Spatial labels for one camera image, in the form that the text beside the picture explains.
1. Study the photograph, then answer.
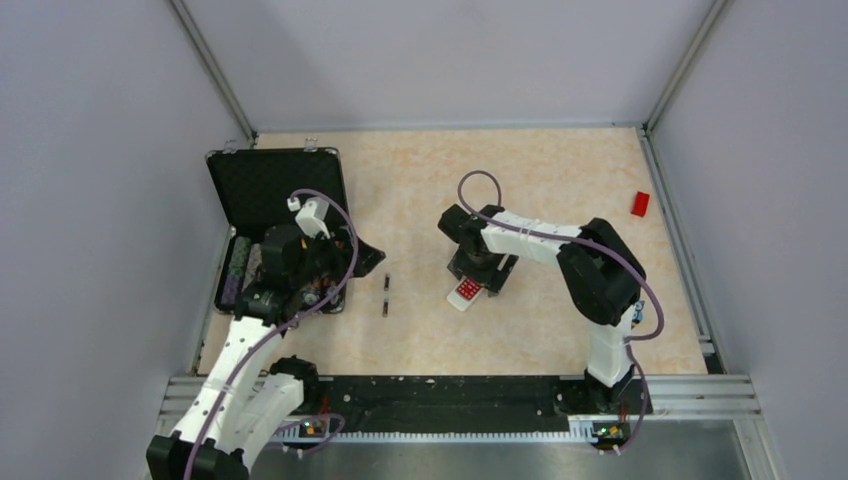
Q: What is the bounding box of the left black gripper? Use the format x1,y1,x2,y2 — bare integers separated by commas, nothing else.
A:
291,223,385,289

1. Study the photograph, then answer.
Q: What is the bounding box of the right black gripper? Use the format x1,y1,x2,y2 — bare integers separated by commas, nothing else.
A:
449,247,519,298

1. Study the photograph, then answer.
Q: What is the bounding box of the white remote control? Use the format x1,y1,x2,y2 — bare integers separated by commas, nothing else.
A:
446,276,484,312

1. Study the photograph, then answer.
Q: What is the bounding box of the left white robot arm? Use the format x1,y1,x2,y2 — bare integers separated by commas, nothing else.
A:
146,224,386,479

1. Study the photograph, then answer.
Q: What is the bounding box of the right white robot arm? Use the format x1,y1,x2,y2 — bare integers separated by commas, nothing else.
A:
438,205,645,413

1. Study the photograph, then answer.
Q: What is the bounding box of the black poker chip case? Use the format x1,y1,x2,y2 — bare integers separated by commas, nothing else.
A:
205,147,349,313

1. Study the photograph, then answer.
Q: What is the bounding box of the blue owl toy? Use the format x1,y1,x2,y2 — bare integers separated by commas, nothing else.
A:
631,300,645,327

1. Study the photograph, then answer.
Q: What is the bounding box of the red toy brick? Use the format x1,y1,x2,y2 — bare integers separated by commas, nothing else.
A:
630,191,651,218

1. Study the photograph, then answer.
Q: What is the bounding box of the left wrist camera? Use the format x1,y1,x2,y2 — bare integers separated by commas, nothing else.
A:
287,197,330,238

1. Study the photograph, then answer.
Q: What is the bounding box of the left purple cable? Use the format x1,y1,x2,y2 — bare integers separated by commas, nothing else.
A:
182,188,360,480

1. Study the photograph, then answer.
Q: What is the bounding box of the purple cable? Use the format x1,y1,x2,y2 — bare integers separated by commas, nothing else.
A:
457,170,666,452
182,188,360,480

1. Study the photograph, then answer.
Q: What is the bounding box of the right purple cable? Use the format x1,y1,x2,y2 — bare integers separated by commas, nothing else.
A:
457,170,666,452

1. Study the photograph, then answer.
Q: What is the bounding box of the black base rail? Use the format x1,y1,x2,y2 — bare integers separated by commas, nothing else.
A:
272,375,653,451

